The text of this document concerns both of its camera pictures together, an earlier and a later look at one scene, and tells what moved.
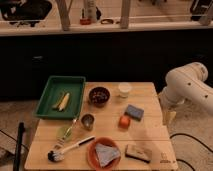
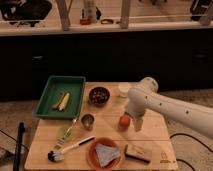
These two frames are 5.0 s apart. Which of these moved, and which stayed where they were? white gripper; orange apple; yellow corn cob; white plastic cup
Moved: white gripper
Stayed: yellow corn cob; orange apple; white plastic cup
